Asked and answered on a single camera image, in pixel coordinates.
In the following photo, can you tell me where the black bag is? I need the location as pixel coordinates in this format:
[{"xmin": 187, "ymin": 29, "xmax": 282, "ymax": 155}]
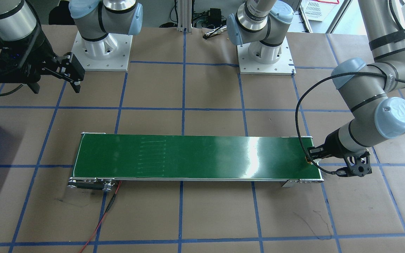
[{"xmin": 48, "ymin": 0, "xmax": 75, "ymax": 25}]

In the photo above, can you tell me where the green conveyor belt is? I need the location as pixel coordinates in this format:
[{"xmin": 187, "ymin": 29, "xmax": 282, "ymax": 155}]
[{"xmin": 67, "ymin": 132, "xmax": 324, "ymax": 193}]

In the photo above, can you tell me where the white plastic basket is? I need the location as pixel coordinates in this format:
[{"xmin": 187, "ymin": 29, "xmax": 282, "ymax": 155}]
[{"xmin": 299, "ymin": 0, "xmax": 340, "ymax": 21}]

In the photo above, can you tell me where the silver metal tool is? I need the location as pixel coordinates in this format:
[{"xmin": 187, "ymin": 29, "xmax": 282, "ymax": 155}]
[{"xmin": 204, "ymin": 26, "xmax": 228, "ymax": 39}]

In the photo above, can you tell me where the black power adapter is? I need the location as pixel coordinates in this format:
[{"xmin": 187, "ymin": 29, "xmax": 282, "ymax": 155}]
[{"xmin": 208, "ymin": 9, "xmax": 224, "ymax": 25}]

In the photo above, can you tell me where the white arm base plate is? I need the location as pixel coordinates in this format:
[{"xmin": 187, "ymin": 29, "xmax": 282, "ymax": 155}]
[
  {"xmin": 237, "ymin": 37, "xmax": 296, "ymax": 75},
  {"xmin": 72, "ymin": 31, "xmax": 133, "ymax": 72}
]

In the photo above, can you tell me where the red and black wire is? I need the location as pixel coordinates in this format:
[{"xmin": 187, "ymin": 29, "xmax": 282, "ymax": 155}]
[{"xmin": 79, "ymin": 180, "xmax": 122, "ymax": 253}]

